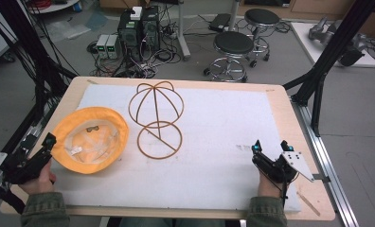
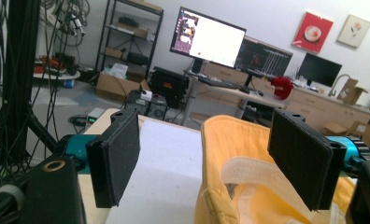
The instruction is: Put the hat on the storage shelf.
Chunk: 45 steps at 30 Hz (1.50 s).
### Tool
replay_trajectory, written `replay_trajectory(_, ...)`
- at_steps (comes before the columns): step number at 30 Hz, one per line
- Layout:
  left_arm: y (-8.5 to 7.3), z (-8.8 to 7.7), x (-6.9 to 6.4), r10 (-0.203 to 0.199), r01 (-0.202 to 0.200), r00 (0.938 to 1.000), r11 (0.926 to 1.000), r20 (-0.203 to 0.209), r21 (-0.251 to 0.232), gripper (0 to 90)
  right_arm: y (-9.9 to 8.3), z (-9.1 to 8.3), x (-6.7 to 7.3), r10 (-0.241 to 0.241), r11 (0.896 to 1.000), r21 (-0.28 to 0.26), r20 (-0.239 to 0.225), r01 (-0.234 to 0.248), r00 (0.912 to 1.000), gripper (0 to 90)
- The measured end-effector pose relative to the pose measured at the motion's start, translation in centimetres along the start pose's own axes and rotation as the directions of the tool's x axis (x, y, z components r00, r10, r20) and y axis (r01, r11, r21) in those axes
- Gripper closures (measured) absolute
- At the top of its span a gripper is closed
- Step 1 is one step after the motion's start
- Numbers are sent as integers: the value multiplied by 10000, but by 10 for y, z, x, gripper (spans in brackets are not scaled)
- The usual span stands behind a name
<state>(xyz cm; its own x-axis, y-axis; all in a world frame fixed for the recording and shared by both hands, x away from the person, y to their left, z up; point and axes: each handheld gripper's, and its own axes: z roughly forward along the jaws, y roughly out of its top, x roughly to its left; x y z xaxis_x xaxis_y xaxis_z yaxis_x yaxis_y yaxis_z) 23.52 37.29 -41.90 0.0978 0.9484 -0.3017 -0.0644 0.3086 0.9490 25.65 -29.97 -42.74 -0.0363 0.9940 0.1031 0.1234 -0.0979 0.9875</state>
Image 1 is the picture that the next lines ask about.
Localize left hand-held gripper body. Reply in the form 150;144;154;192
0;147;53;185

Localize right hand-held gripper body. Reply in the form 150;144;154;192
251;150;316;184

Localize yellow bucket hat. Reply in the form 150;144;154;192
50;106;131;175

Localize person's right hand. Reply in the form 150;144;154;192
257;172;290;200

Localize person's left hand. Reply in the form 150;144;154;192
18;159;58;196

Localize white foam mat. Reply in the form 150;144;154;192
51;83;303;214

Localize thin wooden stick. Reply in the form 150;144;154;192
296;190;322;218

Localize black round stool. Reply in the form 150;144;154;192
203;30;256;84
243;8;281;69

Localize white floor platform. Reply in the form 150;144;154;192
290;21;375;69

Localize grey power supply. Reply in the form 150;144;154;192
105;34;123;60
96;34;110;60

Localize flat black box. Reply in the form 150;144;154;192
208;12;233;33

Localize black computer tower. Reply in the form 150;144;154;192
116;10;143;62
140;5;162;53

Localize white round table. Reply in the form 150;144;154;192
27;0;81;15

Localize grey metal pole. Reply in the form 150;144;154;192
227;0;242;32

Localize grey metal desk leg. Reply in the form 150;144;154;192
175;0;192;61

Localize white box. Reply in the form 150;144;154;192
130;6;144;22

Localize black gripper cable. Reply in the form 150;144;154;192
279;174;289;209

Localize black strap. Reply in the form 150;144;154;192
0;184;27;216

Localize aluminium rail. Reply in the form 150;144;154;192
290;96;362;227

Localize black frame post with cables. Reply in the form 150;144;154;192
0;0;80;155

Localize brown wire hat stand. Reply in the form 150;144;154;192
128;80;186;161

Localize tangle of floor cables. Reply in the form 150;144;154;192
86;25;184;79

